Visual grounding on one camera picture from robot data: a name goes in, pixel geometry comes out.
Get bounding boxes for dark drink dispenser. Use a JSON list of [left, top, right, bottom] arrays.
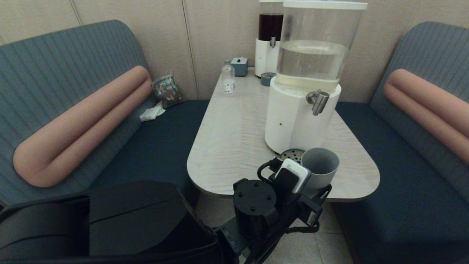
[[255, 0, 284, 78]]

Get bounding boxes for crumpled white tissue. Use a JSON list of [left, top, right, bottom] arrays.
[[140, 101, 166, 122]]

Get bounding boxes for pink bolster cushion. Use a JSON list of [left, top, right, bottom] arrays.
[[383, 69, 469, 165], [13, 65, 153, 188]]

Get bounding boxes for metal water dispenser tap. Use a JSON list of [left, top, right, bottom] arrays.
[[306, 89, 330, 116]]

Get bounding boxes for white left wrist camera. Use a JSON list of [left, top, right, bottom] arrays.
[[274, 158, 311, 194]]

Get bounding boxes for black left camera cable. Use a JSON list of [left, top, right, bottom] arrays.
[[258, 161, 284, 184]]

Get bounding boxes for blue booth sofa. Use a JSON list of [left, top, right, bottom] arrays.
[[331, 21, 469, 264], [0, 19, 211, 208]]

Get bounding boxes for clear plastic bottle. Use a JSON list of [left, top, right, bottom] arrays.
[[221, 60, 236, 96]]

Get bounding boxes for blue-grey tissue box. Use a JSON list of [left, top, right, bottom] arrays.
[[231, 57, 249, 77]]

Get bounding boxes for printed snack bag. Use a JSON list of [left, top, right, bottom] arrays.
[[152, 74, 182, 109]]

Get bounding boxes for grey plastic cup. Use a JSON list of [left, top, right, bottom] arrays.
[[300, 147, 340, 198]]

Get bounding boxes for large clear water dispenser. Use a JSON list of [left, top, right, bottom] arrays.
[[265, 0, 368, 154]]

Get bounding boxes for blue perforated drip tray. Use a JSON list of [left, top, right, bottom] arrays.
[[279, 148, 305, 164]]

